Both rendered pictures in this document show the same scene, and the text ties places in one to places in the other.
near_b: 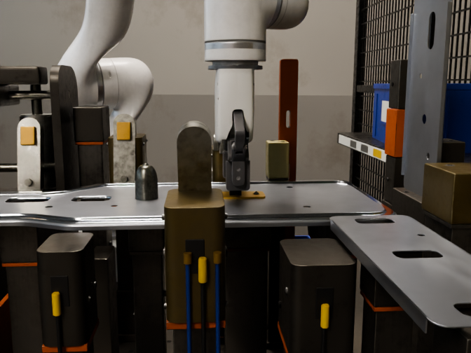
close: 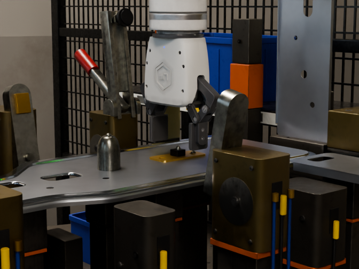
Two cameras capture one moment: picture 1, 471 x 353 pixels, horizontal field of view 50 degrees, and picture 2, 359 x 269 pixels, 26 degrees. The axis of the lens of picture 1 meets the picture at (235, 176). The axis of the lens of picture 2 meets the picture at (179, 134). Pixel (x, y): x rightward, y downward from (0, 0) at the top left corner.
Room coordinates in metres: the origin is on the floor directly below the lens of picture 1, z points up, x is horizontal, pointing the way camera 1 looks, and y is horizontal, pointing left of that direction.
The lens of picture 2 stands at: (-0.20, 0.67, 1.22)
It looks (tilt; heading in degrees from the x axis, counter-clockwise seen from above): 9 degrees down; 324
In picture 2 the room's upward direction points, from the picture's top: straight up
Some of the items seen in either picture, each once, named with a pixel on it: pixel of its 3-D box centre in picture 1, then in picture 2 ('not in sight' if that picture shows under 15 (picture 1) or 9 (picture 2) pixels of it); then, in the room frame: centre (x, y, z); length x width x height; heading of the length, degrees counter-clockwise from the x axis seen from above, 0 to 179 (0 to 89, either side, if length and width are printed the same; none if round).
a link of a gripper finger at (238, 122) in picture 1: (237, 127); (198, 91); (0.67, 0.00, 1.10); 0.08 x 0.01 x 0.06; 4
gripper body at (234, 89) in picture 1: (235, 100); (178, 65); (0.72, 0.00, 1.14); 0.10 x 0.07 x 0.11; 4
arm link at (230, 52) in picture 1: (235, 54); (177, 23); (0.72, 0.00, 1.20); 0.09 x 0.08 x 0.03; 4
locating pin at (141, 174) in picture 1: (146, 185); (108, 156); (0.71, 0.13, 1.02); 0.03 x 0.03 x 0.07
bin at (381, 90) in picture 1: (423, 113); (222, 65); (1.11, -0.41, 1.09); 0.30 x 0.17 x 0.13; 176
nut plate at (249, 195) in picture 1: (235, 192); (177, 153); (0.72, 0.00, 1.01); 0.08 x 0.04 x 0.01; 94
